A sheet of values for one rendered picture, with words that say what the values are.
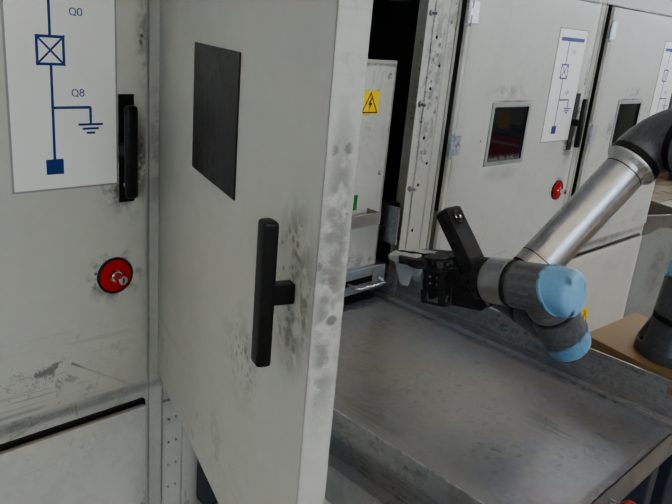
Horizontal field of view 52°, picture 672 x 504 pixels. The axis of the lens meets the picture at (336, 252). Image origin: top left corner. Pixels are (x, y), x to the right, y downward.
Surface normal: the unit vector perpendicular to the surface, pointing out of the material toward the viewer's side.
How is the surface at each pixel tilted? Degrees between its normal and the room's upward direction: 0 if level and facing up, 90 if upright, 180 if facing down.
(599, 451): 0
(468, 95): 90
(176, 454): 90
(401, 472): 90
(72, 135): 90
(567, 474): 0
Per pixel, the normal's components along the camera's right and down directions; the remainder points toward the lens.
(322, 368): 0.44, 0.32
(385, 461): -0.72, 0.16
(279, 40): -0.89, 0.07
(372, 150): 0.69, 0.29
